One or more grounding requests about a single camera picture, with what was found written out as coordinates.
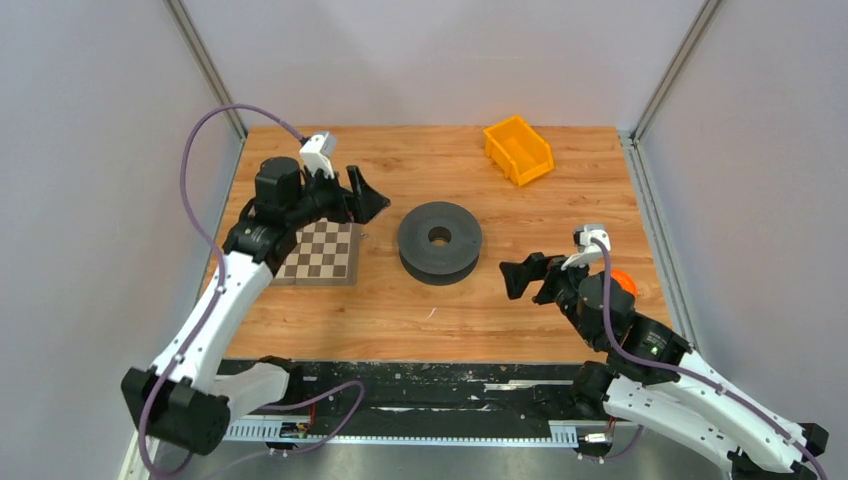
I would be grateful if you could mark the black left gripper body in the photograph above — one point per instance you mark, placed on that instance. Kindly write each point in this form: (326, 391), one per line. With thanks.
(323, 199)

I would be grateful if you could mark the orange curved pipe piece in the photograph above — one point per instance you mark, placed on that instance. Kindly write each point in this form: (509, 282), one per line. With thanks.
(625, 282)

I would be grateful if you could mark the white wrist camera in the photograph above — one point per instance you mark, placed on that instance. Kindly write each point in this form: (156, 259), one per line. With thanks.
(315, 153)
(590, 241)

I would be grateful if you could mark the wooden chessboard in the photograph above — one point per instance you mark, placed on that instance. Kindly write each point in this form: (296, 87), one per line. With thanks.
(326, 255)

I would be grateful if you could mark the yellow plastic bin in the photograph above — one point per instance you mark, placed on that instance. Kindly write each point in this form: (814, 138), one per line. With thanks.
(518, 150)

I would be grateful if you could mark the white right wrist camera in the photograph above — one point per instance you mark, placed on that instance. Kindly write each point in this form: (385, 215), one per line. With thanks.
(590, 241)

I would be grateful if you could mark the grey perforated cable spool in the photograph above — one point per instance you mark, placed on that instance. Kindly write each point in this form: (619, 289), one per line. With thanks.
(439, 243)

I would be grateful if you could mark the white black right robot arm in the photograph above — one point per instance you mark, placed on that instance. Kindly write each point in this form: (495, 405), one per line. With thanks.
(654, 377)

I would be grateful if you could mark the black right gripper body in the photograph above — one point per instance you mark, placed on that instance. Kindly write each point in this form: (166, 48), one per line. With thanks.
(558, 285)

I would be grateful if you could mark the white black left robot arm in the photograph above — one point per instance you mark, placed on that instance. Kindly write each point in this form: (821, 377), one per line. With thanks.
(180, 398)

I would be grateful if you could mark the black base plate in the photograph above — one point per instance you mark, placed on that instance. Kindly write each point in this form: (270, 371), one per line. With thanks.
(429, 399)

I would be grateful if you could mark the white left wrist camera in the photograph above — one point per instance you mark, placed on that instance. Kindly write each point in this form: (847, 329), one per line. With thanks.
(315, 153)

